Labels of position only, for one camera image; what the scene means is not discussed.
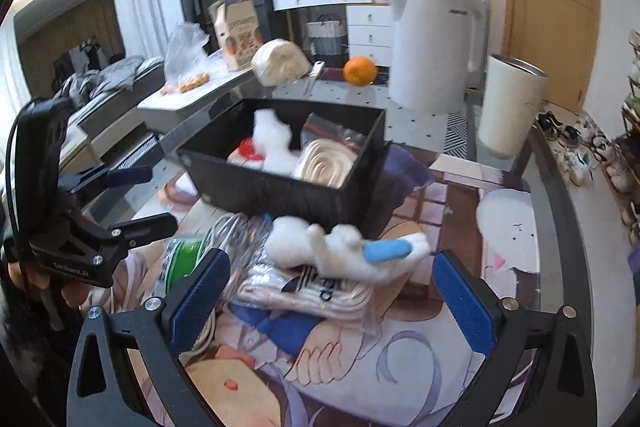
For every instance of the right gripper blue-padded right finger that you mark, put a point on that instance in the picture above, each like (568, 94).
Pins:
(559, 387)

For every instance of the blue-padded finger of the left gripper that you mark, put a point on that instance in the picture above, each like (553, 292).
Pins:
(122, 176)
(129, 234)

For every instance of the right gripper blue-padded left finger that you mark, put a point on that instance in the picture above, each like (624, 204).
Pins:
(103, 388)

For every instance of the green medicine granule packet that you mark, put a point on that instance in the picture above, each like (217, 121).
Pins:
(180, 259)

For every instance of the red snack packet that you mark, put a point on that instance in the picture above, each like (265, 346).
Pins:
(246, 155)

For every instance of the bagged white adidas socks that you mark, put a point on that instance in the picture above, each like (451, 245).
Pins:
(262, 285)

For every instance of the white foam wrap piece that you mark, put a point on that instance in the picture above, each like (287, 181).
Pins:
(272, 139)

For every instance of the bagged cream cotton pads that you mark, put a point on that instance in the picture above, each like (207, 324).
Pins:
(329, 152)

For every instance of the white blue plush toy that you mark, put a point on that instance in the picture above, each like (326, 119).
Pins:
(343, 253)

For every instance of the person left hand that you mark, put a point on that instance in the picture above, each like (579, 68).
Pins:
(29, 274)

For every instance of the grey white side table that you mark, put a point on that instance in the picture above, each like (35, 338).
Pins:
(163, 112)

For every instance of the grey sofa with clothes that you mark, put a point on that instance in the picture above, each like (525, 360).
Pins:
(111, 114)

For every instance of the clear plastic bag with fruit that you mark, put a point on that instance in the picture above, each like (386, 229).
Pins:
(186, 64)

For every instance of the anime print desk mat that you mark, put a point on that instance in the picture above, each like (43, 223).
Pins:
(408, 368)

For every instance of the black storage box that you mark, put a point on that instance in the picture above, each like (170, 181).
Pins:
(253, 192)

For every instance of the wrapped white cabbage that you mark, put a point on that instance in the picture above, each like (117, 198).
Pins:
(279, 61)

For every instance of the fruit carton box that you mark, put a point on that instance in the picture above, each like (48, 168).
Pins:
(237, 31)

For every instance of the woven laundry basket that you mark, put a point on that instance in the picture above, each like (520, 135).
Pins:
(328, 41)

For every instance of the shoe rack with shoes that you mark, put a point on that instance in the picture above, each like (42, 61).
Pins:
(582, 148)

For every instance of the orange fruit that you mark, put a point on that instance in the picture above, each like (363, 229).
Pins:
(360, 71)

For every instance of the white desk with drawers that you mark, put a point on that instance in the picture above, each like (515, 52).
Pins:
(370, 24)

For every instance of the cream tumbler cup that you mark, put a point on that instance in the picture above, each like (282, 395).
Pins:
(513, 95)

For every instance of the large white cylindrical appliance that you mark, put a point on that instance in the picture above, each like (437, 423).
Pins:
(439, 49)

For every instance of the white handled knife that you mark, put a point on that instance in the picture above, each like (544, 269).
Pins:
(316, 70)

